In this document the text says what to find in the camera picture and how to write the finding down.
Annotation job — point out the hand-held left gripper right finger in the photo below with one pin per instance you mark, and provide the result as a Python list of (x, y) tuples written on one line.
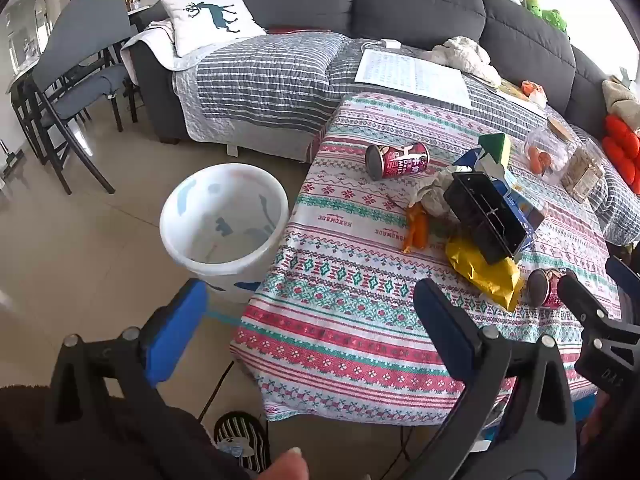
[(445, 325)]

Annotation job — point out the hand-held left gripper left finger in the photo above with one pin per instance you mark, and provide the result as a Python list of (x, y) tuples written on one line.
[(177, 327)]

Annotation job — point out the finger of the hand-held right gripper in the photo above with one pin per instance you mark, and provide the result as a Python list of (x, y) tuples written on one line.
[(625, 272), (595, 325)]

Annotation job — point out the red drink can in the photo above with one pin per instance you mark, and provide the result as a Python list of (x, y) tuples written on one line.
[(400, 160), (547, 292)]

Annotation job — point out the white plastic bucket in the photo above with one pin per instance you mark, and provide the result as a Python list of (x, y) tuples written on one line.
[(225, 260)]

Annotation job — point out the blue paper carton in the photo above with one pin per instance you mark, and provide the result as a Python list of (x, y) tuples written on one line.
[(522, 207)]

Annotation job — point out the person's left hand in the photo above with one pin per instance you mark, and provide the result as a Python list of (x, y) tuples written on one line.
[(289, 466)]

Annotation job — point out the yellow crumpled bag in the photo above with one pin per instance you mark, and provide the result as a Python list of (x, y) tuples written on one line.
[(482, 270)]

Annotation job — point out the patterned red green tablecloth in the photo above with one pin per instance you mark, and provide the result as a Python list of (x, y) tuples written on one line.
[(350, 300)]

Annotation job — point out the orange plastic wrapper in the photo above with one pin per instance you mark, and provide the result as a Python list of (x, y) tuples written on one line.
[(417, 230)]

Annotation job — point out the clear jar with snacks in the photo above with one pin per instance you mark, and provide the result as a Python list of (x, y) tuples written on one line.
[(582, 175)]

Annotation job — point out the black plastic tray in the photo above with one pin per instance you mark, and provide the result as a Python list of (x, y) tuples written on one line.
[(480, 210)]

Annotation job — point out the orange cushion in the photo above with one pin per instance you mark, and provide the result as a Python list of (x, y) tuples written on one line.
[(622, 150)]

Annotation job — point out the striped black slipper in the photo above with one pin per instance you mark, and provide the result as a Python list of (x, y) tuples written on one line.
[(245, 440)]

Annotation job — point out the crumpled beige paper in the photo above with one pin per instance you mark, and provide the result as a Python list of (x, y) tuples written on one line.
[(435, 192)]

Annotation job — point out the mandarin orange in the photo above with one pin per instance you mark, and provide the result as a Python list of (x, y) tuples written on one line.
[(543, 164), (533, 156)]

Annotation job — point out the clear plastic jar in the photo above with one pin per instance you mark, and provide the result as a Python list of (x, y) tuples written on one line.
[(555, 152)]

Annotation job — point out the beige towel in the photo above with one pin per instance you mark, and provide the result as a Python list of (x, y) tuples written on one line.
[(620, 97)]

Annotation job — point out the green yellow sponge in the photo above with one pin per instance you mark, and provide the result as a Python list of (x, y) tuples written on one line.
[(495, 147)]

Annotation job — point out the orange and white toy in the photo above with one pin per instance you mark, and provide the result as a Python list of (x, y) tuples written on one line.
[(532, 92)]

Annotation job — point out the printed white paper sheet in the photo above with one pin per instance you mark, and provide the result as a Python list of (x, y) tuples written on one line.
[(415, 77)]

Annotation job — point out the grey sofa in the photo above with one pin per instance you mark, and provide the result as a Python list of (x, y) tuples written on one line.
[(260, 75), (415, 0)]

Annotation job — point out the green plush toy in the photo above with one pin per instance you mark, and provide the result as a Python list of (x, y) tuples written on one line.
[(545, 10)]

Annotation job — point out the white throw blanket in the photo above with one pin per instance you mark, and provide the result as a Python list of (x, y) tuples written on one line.
[(150, 42)]

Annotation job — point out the white power adapter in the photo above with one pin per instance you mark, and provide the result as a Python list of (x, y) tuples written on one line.
[(391, 43)]

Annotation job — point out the grey padded chair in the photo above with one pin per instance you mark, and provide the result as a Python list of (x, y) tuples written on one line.
[(80, 45)]

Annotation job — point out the white deer print pillow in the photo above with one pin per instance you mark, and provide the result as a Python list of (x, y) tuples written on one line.
[(210, 20)]

